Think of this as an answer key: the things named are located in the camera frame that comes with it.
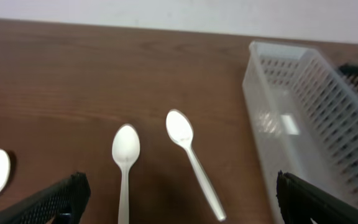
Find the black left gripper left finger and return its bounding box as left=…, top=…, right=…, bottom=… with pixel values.
left=0, top=172, right=91, bottom=224

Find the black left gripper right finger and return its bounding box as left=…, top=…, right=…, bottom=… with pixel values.
left=276, top=171, right=358, bottom=224

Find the clear plastic basket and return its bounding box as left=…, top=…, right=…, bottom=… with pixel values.
left=242, top=41, right=358, bottom=223

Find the white plastic spoon middle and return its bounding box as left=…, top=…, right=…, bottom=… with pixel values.
left=112, top=124, right=140, bottom=224

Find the white plastic spoon near basket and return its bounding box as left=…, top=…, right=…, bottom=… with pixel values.
left=165, top=109, right=227, bottom=222

